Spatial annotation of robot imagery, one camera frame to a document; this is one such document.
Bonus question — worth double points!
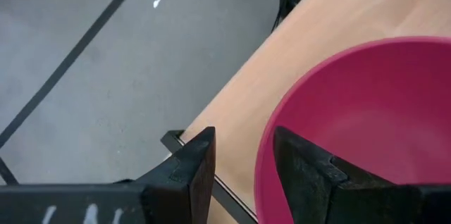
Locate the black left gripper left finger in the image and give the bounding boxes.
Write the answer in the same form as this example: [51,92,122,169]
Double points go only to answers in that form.
[135,126,217,224]

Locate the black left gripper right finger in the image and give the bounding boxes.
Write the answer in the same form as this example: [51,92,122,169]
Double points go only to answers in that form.
[273,125,424,224]

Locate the pink plastic bowl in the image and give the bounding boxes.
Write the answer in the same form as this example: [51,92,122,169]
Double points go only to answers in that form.
[254,35,451,224]

